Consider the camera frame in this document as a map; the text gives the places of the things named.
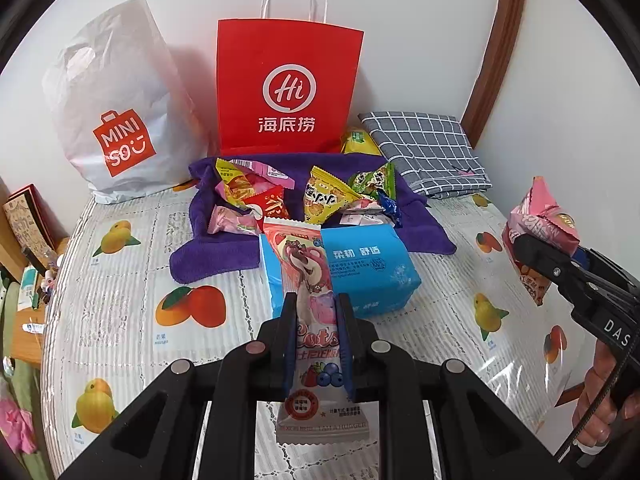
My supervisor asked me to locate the wooden nightstand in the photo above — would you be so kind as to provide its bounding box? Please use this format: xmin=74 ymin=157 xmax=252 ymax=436
xmin=0 ymin=237 xmax=71 ymax=366

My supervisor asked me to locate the pink star cloth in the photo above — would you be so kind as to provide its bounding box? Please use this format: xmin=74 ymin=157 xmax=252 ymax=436
xmin=0 ymin=392 xmax=38 ymax=453

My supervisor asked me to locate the green bedsheet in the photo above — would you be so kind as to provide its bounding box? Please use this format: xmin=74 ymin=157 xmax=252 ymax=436
xmin=0 ymin=280 xmax=56 ymax=480

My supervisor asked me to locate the teal small box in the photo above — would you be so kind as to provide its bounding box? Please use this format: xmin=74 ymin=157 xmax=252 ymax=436
xmin=17 ymin=266 xmax=41 ymax=311

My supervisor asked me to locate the yellow triangular snack packet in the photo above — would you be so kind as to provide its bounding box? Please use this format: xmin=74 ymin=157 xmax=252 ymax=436
xmin=304 ymin=166 xmax=360 ymax=225

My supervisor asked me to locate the grey checked folded cloth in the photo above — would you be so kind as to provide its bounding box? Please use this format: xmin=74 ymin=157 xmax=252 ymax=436
xmin=359 ymin=110 xmax=493 ymax=200

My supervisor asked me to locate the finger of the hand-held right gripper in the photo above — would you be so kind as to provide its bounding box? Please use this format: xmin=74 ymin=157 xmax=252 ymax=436
xmin=574 ymin=246 xmax=640 ymax=292
xmin=512 ymin=233 xmax=584 ymax=307

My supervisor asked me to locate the patterned book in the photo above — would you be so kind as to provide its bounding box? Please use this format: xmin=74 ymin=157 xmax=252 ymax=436
xmin=2 ymin=184 xmax=57 ymax=267

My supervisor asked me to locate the brown wooden door frame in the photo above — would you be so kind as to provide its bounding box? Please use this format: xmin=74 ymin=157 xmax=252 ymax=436
xmin=460 ymin=0 xmax=530 ymax=148

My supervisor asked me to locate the blue candy wrapper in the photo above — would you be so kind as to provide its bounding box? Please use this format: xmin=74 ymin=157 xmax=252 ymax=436
xmin=377 ymin=192 xmax=403 ymax=228

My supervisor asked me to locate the pink crinkled snack packet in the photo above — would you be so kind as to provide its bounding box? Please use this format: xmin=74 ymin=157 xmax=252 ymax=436
xmin=502 ymin=176 xmax=581 ymax=307

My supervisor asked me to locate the fruit print tablecloth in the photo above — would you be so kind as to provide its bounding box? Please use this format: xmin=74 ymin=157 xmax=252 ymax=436
xmin=37 ymin=180 xmax=608 ymax=480

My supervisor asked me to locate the small pale pink packet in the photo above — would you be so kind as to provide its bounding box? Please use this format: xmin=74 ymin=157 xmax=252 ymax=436
xmin=340 ymin=199 xmax=388 ymax=227

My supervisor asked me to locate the yellow red snack packet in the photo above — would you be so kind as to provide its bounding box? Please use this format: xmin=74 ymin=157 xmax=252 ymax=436
xmin=215 ymin=158 xmax=266 ymax=211

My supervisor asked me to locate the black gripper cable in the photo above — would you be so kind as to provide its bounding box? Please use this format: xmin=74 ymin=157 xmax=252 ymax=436
xmin=552 ymin=320 xmax=640 ymax=461

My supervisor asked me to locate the pink bear snack packet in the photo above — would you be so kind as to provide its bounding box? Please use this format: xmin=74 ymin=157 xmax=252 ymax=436
xmin=263 ymin=222 xmax=373 ymax=447

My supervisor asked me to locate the green triangular snack packet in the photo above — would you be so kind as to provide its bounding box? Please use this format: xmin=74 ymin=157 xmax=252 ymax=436
xmin=348 ymin=162 xmax=397 ymax=203

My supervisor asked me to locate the person's right hand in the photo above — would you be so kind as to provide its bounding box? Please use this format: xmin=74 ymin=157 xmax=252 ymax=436
xmin=572 ymin=342 xmax=638 ymax=446

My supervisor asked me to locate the white plastic shopping bag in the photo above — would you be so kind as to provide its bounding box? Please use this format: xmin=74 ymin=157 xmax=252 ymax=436
xmin=42 ymin=0 xmax=213 ymax=205

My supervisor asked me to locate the yellow green snack packet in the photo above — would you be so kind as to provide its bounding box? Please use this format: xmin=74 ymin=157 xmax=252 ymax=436
xmin=340 ymin=129 xmax=381 ymax=156

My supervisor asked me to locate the purple towel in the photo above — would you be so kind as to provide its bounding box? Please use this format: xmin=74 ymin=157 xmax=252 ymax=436
xmin=169 ymin=152 xmax=458 ymax=283

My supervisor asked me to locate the blue tissue pack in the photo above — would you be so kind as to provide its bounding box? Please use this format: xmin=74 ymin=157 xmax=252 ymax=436
xmin=258 ymin=225 xmax=420 ymax=320

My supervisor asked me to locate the pink peach snack packet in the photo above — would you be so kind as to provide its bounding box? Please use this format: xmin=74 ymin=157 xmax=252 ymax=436
xmin=207 ymin=205 xmax=263 ymax=235

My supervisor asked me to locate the red paper bag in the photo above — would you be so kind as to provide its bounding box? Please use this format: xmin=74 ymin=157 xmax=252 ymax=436
xmin=216 ymin=0 xmax=365 ymax=156

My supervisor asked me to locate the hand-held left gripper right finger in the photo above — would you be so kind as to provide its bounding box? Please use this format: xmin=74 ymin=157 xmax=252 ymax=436
xmin=336 ymin=292 xmax=573 ymax=480

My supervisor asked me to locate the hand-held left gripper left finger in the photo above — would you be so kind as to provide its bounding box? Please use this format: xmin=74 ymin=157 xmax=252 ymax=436
xmin=60 ymin=291 xmax=301 ymax=480

